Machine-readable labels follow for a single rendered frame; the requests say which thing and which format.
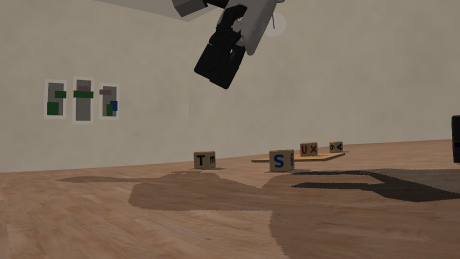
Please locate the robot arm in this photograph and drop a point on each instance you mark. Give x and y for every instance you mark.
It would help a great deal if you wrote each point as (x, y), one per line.
(186, 7)

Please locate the orange flat mat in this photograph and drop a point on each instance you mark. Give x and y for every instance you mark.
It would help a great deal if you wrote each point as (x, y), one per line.
(299, 158)

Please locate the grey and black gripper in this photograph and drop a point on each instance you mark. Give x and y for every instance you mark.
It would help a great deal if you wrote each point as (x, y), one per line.
(216, 62)

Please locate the tan wooden letter block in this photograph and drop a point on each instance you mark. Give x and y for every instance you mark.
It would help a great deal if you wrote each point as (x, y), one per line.
(336, 147)
(308, 149)
(204, 159)
(281, 160)

